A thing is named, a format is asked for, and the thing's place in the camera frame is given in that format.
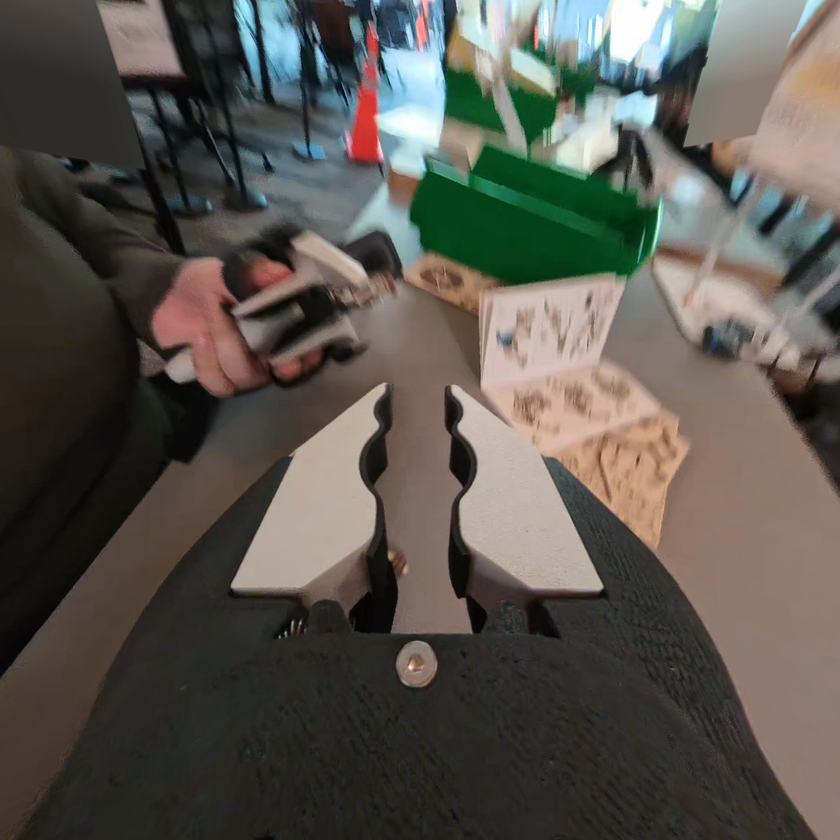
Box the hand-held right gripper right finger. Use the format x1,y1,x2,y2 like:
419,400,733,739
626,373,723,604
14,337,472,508
444,384,606,632

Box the orange traffic cone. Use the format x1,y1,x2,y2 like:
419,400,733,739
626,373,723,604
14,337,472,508
343,23,387,166

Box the open instruction booklet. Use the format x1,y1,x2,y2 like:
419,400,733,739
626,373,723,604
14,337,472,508
478,274,662,455

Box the person's dark olive jacket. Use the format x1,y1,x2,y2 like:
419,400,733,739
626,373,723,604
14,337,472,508
0,262,221,673

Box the round-pattern wooden parts sheet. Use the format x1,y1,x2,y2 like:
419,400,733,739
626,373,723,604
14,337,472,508
402,251,505,317

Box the wooden model parts sheet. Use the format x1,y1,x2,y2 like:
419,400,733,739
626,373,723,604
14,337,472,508
551,410,691,551

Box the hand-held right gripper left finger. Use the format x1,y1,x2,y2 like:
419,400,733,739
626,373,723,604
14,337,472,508
228,382,400,633

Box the white sign on black stand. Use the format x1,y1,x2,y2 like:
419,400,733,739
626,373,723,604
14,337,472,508
98,0,273,257

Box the person's left forearm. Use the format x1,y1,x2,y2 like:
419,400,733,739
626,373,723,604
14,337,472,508
0,147,188,355

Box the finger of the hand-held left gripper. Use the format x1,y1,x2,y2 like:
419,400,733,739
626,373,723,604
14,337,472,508
290,230,373,298

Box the small green plastic bin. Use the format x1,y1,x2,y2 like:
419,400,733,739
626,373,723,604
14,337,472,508
443,66,565,135

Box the person's left hand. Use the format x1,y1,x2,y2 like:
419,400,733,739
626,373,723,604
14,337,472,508
150,255,329,399

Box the printed instruction sheet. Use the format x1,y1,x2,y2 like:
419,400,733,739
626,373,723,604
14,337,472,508
748,0,840,207

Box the white stand base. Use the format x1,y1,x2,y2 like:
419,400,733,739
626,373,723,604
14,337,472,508
653,249,840,388

